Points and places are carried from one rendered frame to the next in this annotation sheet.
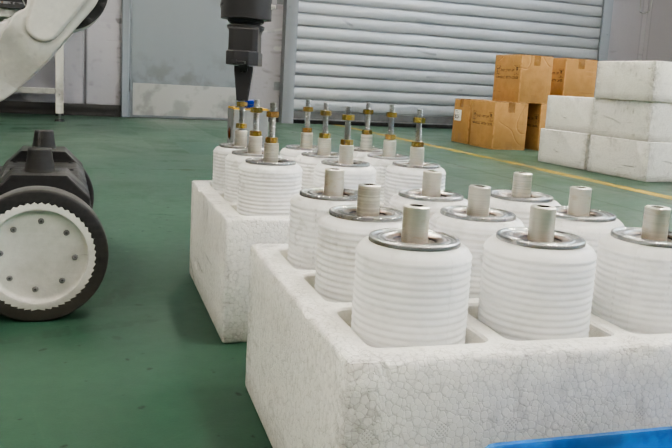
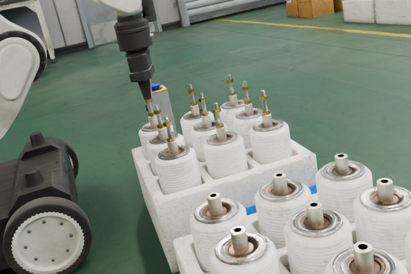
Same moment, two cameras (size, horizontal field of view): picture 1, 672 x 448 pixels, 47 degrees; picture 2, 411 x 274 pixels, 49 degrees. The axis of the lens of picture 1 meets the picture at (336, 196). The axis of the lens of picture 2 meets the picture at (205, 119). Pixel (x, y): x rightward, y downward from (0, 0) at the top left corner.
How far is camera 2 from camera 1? 31 cm
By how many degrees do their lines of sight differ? 10
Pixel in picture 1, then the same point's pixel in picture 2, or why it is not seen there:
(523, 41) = not seen: outside the picture
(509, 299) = not seen: outside the picture
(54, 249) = (57, 235)
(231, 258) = (164, 225)
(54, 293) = (65, 259)
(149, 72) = (98, 17)
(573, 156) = (366, 15)
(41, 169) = (35, 184)
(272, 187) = (178, 173)
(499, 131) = (316, 5)
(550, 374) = not seen: outside the picture
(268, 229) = (183, 202)
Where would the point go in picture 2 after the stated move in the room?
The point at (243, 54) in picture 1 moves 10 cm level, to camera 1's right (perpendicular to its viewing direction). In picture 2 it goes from (140, 74) to (178, 67)
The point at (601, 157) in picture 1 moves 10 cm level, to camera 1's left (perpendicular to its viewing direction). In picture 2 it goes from (384, 13) to (371, 16)
